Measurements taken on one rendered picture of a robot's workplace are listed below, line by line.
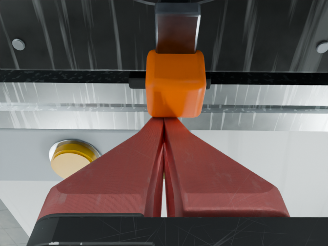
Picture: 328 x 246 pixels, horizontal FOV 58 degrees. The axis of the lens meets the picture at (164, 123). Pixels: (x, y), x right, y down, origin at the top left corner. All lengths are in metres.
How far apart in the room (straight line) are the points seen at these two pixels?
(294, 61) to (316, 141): 0.23
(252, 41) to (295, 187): 0.33
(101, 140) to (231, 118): 0.11
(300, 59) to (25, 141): 0.23
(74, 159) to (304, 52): 0.20
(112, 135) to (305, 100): 0.16
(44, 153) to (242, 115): 0.18
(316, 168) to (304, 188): 0.05
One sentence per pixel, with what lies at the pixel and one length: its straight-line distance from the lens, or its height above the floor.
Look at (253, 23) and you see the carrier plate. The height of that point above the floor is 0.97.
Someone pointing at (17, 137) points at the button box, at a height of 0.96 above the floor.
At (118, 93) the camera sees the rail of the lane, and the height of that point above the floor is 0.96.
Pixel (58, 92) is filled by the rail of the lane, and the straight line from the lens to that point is 0.25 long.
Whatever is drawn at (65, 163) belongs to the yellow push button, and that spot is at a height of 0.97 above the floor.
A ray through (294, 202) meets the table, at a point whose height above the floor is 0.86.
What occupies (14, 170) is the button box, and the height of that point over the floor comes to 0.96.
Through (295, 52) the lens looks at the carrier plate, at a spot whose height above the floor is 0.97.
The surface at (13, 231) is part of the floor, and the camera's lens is 2.44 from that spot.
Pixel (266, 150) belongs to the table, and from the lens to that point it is 0.43.
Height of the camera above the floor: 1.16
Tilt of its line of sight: 52 degrees down
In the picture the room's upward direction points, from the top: 179 degrees counter-clockwise
